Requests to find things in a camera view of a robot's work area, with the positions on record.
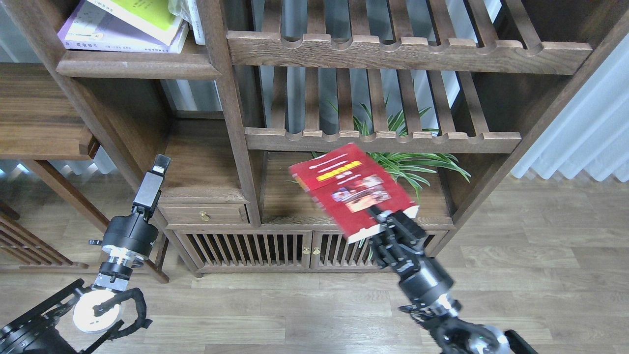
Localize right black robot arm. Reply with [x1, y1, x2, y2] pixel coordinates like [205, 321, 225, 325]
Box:
[368, 206, 535, 354]

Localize small wooden drawer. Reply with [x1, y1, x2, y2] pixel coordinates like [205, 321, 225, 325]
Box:
[159, 204, 249, 225]

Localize dark wooden bookshelf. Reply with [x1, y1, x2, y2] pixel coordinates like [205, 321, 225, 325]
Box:
[2, 0, 628, 276]

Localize white object on upper shelf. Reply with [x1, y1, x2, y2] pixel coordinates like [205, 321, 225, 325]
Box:
[167, 0, 206, 45]

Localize red paperback book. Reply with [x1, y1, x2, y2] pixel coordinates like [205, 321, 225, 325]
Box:
[289, 143, 419, 243]

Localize white curtain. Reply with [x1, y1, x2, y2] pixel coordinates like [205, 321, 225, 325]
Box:
[511, 37, 629, 183]

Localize yellow green paperback book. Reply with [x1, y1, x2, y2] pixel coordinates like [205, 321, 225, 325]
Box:
[89, 0, 183, 45]

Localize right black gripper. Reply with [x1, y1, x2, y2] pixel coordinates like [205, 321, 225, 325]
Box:
[367, 205, 462, 315]

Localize green spider plant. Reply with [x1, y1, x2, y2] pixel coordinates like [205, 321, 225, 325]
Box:
[290, 98, 471, 258]

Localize right slatted cabinet door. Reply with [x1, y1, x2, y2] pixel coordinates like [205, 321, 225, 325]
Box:
[311, 230, 449, 271]

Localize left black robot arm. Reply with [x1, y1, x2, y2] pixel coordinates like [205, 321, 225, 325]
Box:
[0, 154, 171, 354]

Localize wooden side table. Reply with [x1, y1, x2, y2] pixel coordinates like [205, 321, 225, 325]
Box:
[0, 63, 170, 284]

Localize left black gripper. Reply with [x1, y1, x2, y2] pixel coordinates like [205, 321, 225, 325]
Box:
[88, 154, 171, 268]

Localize white lavender paperback book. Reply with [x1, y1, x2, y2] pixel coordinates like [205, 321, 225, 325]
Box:
[57, 0, 189, 54]

